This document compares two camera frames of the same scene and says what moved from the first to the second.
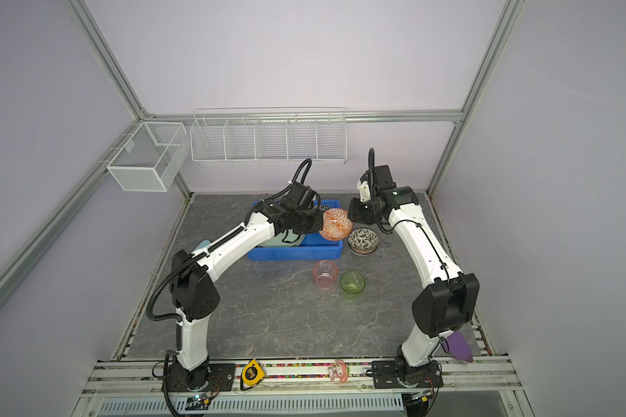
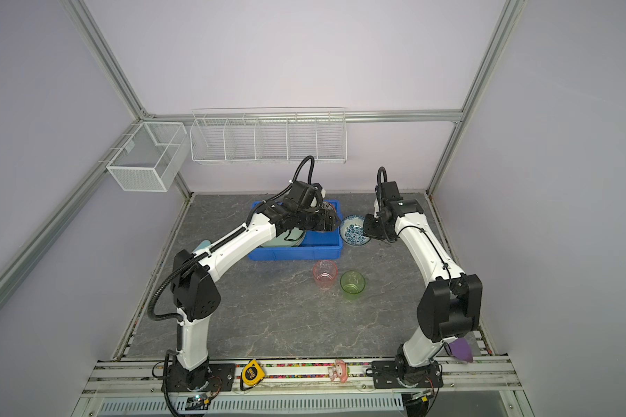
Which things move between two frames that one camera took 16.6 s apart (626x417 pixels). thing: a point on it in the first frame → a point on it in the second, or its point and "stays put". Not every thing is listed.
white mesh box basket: (151, 158) stays put
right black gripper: (356, 216) → (369, 229)
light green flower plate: (284, 240) stays put
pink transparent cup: (324, 272) stays put
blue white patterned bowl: (363, 239) → (326, 205)
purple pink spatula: (458, 347) stays put
